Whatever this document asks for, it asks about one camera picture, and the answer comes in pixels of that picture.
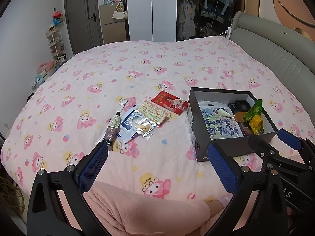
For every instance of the green snack packet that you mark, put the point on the green snack packet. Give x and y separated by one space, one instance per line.
254 109

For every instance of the red card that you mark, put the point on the red card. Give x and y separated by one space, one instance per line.
167 100

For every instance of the black cardboard box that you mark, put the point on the black cardboard box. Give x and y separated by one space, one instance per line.
243 146

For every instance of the yellow wrapped snack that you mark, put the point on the yellow wrapped snack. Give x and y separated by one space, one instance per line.
256 124

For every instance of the orange round item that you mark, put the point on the orange round item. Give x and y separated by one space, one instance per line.
240 116

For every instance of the pile of small boxes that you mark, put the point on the pile of small boxes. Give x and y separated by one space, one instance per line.
39 80

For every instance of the white shelf rack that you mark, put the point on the white shelf rack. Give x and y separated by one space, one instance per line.
55 46

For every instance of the pink bouquet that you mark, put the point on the pink bouquet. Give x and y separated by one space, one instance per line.
46 66

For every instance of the red and blue plush toy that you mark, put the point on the red and blue plush toy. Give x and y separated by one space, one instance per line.
57 17

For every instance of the pink cartoon printed blanket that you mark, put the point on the pink cartoon printed blanket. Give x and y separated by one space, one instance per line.
147 66

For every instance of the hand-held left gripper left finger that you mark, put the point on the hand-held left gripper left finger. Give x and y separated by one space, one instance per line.
94 167

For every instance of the dark grey door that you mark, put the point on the dark grey door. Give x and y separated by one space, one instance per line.
78 17

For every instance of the blue printed pouch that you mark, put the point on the blue printed pouch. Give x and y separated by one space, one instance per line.
216 125

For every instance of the white wardrobe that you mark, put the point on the white wardrobe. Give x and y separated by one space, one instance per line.
152 9

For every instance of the small black box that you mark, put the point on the small black box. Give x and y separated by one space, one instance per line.
242 104

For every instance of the grey padded headboard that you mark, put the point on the grey padded headboard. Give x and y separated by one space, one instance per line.
270 51

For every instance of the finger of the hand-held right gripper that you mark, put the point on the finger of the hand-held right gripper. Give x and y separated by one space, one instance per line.
260 147
288 137

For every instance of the white handbag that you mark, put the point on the white handbag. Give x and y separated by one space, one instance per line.
119 14

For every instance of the dark flat packet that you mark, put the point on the dark flat packet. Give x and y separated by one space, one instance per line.
244 129

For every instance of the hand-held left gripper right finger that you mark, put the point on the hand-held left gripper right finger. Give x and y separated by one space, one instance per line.
221 167

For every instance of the beige cabinet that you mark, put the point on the beige cabinet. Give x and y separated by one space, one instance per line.
113 32

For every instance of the white and blue packet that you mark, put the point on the white and blue packet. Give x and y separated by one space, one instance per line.
128 126

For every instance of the white charger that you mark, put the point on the white charger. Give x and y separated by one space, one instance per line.
228 33

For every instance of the round orange wall decor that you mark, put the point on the round orange wall decor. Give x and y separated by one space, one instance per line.
295 9

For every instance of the glass door wardrobe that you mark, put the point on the glass door wardrobe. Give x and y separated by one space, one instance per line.
189 12

